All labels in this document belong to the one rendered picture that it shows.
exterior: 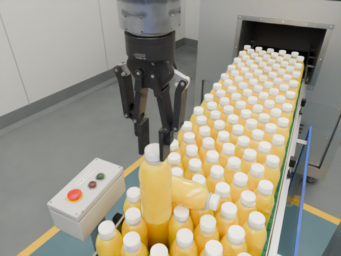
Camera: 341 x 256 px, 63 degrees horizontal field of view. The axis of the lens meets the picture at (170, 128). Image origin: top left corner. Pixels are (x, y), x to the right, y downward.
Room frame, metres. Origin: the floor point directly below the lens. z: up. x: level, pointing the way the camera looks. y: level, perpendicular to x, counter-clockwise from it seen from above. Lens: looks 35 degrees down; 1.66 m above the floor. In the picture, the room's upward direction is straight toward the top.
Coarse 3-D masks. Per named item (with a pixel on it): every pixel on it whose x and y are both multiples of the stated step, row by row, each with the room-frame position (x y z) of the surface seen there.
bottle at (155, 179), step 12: (144, 156) 0.42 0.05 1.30; (144, 168) 0.40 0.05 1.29; (156, 168) 0.39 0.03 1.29; (168, 168) 0.41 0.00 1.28; (144, 180) 0.39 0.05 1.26; (156, 180) 0.38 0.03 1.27; (168, 180) 0.40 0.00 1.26; (144, 192) 0.39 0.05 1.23; (156, 192) 0.38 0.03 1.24; (168, 192) 0.40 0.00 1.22; (144, 204) 0.39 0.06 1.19; (156, 204) 0.38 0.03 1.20; (168, 204) 0.40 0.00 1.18; (144, 216) 0.40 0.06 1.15; (156, 216) 0.38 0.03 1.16; (168, 216) 0.40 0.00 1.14
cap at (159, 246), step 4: (156, 244) 0.36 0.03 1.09; (160, 244) 0.36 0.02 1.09; (152, 248) 0.35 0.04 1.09; (156, 248) 0.35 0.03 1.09; (160, 248) 0.35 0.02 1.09; (164, 248) 0.35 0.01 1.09; (152, 252) 0.34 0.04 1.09; (156, 252) 0.34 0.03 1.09; (160, 252) 0.34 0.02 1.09; (164, 252) 0.34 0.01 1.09
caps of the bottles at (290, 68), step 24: (240, 96) 1.06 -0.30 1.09; (264, 96) 1.06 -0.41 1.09; (288, 96) 1.08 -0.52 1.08; (216, 120) 0.87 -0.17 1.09; (264, 120) 0.88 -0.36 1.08; (288, 120) 0.87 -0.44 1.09; (192, 144) 0.72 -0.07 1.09; (240, 144) 0.74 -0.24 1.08; (264, 144) 0.72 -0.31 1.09; (192, 168) 0.62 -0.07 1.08; (216, 168) 0.61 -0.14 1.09; (216, 192) 0.53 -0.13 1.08; (264, 192) 0.53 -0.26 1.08
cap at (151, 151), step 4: (152, 144) 0.43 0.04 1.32; (156, 144) 0.43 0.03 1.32; (148, 148) 0.42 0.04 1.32; (152, 148) 0.42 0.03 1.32; (156, 148) 0.42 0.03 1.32; (144, 152) 0.41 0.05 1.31; (148, 152) 0.41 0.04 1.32; (152, 152) 0.41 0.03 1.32; (156, 152) 0.41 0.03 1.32; (148, 156) 0.40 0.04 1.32; (152, 156) 0.40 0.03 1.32; (156, 156) 0.40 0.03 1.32; (148, 160) 0.40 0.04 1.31; (152, 160) 0.40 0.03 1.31; (156, 160) 0.40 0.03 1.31
